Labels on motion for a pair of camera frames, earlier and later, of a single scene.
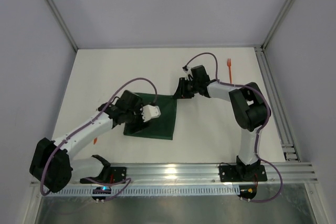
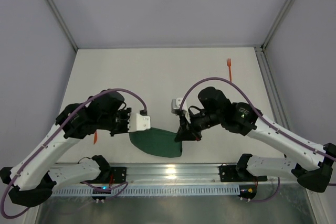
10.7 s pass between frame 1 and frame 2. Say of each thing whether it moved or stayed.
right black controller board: stayed
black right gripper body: moved
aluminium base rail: stayed
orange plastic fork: stayed
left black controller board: stayed
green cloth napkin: moved
